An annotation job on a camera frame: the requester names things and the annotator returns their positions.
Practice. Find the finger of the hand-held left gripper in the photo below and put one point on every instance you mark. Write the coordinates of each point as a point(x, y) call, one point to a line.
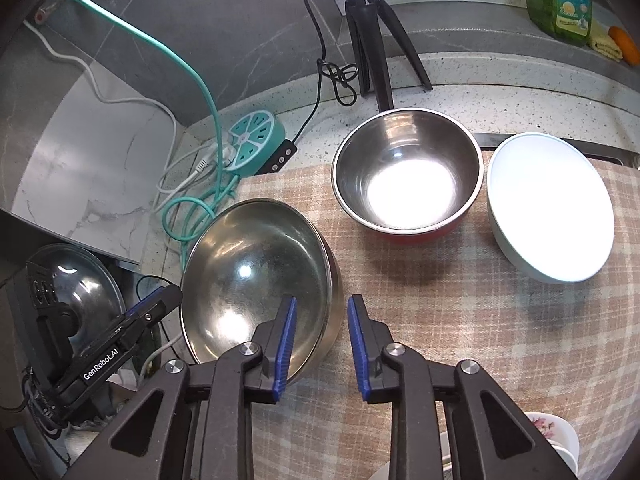
point(155, 310)

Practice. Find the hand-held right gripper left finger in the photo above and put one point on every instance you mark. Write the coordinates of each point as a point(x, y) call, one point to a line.
point(286, 345)

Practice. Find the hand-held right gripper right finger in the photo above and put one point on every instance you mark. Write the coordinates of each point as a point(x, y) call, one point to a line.
point(357, 350)

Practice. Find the plain steel bowl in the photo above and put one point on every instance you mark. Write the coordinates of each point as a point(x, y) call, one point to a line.
point(250, 270)

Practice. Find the red steel bowl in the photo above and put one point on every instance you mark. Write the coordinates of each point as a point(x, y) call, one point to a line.
point(405, 175)

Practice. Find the large floral plate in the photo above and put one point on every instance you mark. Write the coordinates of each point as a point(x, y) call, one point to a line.
point(547, 427)

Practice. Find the light blue bowl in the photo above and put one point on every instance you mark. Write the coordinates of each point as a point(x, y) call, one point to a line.
point(550, 210)

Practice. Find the plaid cloth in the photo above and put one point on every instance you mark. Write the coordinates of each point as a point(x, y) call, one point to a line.
point(450, 320)

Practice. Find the black inline controller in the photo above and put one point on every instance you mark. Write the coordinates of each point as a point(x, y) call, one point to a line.
point(280, 156)

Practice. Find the teal round power strip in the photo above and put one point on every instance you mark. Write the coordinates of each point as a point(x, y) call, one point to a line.
point(252, 140)

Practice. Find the black tripod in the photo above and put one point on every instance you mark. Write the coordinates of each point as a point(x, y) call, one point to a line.
point(372, 35)

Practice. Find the yellow sponge cloth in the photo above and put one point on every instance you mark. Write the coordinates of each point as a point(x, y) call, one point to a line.
point(605, 45)

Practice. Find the green dish soap bottle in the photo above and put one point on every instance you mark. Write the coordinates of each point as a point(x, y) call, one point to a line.
point(557, 0)

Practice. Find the orange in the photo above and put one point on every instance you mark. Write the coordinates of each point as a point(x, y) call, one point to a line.
point(627, 45)

